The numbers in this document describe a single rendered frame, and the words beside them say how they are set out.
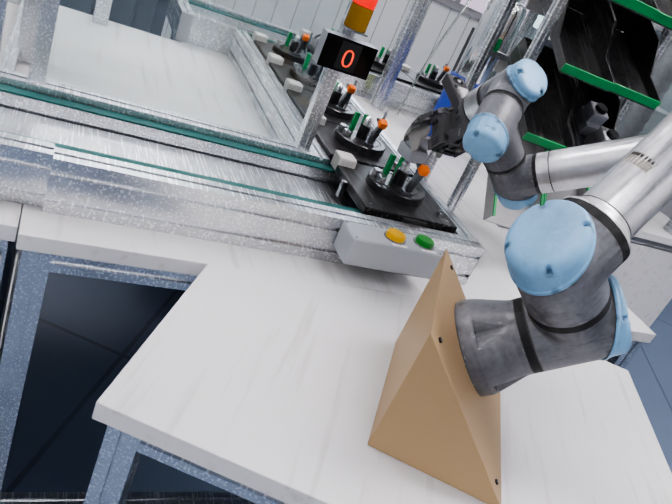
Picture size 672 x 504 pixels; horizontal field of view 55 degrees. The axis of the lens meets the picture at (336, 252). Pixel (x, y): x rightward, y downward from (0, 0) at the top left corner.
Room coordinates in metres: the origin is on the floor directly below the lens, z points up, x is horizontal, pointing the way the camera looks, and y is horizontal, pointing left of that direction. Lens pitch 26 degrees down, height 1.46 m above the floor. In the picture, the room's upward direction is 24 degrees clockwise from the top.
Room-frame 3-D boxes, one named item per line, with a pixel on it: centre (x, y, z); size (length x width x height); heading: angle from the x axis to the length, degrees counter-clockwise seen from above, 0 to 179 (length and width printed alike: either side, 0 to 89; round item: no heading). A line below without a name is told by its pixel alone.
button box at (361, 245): (1.19, -0.10, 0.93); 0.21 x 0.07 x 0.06; 120
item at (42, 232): (1.80, 0.16, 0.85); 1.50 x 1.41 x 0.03; 120
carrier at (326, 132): (1.64, 0.06, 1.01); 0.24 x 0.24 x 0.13; 30
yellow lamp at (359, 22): (1.43, 0.16, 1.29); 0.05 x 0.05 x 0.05
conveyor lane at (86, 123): (1.29, 0.21, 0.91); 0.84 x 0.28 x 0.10; 120
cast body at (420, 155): (1.43, -0.06, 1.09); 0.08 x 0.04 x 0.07; 30
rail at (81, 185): (1.15, 0.10, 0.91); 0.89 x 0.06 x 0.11; 120
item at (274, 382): (0.94, -0.25, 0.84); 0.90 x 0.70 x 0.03; 91
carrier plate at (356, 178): (1.42, -0.06, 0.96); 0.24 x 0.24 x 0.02; 30
